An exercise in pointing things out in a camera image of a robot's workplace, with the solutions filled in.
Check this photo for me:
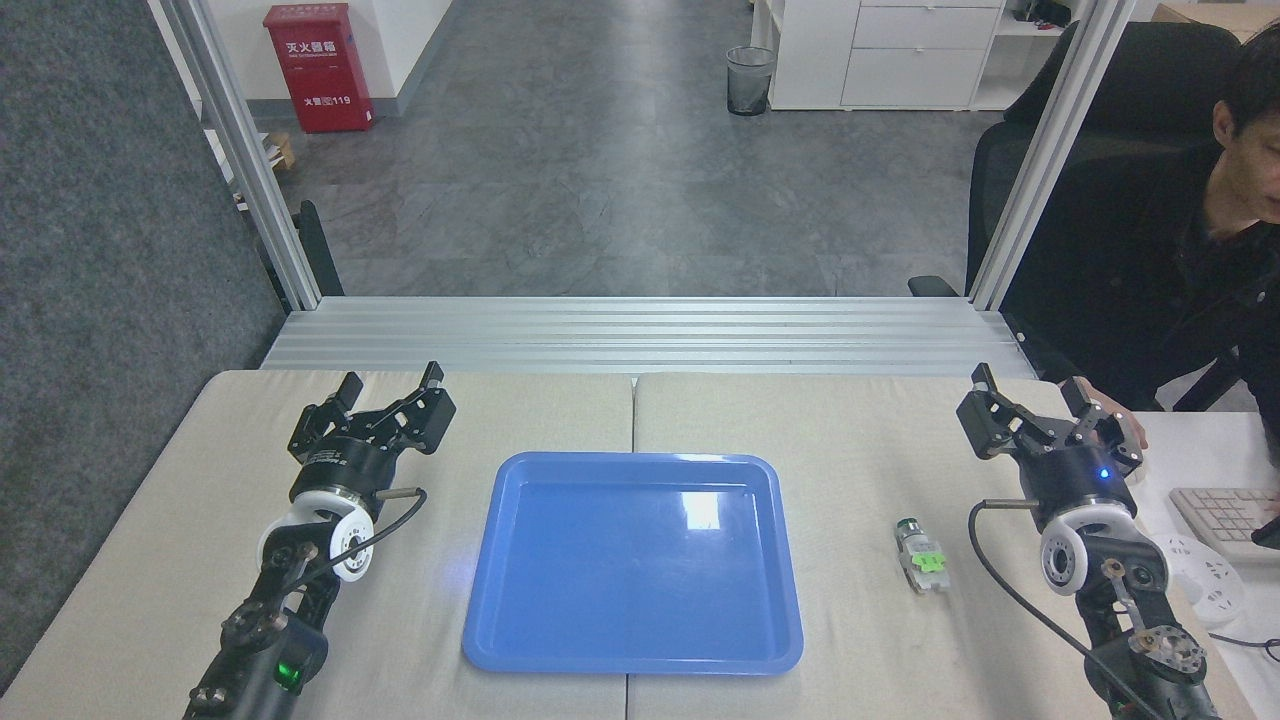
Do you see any silver aluminium post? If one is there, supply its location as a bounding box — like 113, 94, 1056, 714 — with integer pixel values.
967, 0, 1139, 312
160, 0, 323, 312

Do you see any thin black desk cable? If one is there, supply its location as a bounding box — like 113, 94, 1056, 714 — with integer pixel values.
1208, 630, 1280, 664

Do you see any blue plastic tray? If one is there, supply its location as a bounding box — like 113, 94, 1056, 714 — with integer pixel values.
461, 451, 805, 676

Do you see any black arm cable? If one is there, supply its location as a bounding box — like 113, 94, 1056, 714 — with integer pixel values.
300, 486, 430, 593
967, 497, 1166, 720

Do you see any silver aluminium rail platform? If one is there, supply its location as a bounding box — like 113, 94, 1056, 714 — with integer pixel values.
260, 296, 1039, 380

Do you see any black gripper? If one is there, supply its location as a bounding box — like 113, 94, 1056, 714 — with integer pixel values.
288, 362, 458, 504
956, 362, 1146, 533

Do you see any white power strip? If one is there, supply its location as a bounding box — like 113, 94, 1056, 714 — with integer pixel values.
1150, 532, 1248, 629

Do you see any person's right hand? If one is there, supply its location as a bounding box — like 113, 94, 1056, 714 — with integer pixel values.
1062, 377, 1150, 483

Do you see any white side desk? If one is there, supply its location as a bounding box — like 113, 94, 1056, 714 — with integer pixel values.
1125, 410, 1280, 720

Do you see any white keyboard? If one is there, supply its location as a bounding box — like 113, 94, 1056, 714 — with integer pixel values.
1168, 486, 1280, 567

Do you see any red fire extinguisher box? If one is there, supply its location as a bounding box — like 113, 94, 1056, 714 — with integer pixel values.
263, 3, 377, 135

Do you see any black office chair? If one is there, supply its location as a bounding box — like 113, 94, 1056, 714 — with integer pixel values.
908, 20, 1251, 413

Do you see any white drawer cabinet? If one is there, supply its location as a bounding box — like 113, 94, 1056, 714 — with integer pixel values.
750, 0, 1076, 113

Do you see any grey felt partition panel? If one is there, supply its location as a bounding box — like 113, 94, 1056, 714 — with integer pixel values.
0, 0, 291, 693

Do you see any person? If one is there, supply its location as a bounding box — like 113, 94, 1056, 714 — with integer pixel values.
1003, 40, 1280, 471

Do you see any mesh waste bin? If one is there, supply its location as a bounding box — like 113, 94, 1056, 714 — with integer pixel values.
726, 46, 778, 117

